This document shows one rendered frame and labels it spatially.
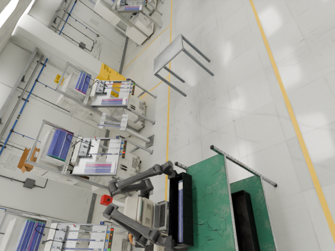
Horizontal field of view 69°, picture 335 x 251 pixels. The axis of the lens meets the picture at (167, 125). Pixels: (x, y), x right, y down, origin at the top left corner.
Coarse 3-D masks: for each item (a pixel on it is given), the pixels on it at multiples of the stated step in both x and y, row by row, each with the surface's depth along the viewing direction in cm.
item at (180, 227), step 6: (180, 186) 215; (180, 192) 212; (180, 198) 209; (180, 204) 206; (180, 210) 203; (180, 216) 200; (180, 222) 197; (180, 228) 195; (180, 234) 192; (180, 240) 190
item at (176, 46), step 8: (176, 40) 414; (184, 40) 421; (168, 48) 424; (176, 48) 400; (160, 56) 436; (168, 56) 410; (192, 56) 399; (160, 64) 421; (200, 64) 411; (208, 72) 424; (176, 88) 450; (184, 96) 465
